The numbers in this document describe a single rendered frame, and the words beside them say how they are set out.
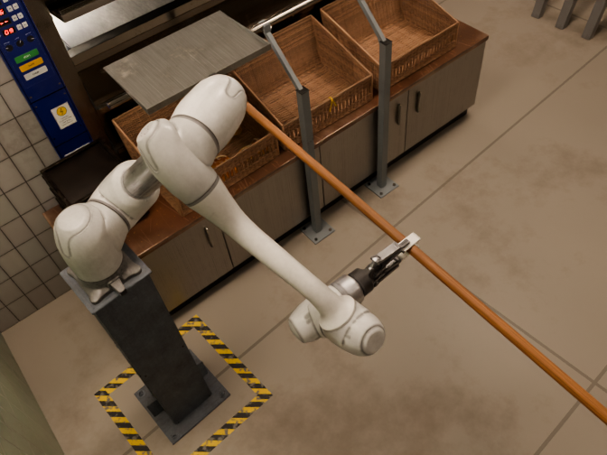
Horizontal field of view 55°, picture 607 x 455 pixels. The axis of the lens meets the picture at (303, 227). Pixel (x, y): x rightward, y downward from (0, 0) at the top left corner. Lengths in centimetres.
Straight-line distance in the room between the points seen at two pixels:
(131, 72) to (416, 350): 172
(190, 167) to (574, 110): 308
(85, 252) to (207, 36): 109
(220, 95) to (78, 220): 62
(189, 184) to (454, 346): 182
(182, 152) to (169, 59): 116
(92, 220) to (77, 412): 137
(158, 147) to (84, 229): 55
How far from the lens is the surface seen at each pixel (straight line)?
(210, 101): 134
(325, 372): 273
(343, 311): 136
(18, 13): 242
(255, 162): 267
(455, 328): 286
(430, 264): 163
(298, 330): 149
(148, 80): 232
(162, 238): 254
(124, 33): 263
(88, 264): 181
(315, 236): 313
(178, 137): 127
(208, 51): 240
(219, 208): 132
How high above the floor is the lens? 248
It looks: 51 degrees down
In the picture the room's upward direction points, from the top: 8 degrees counter-clockwise
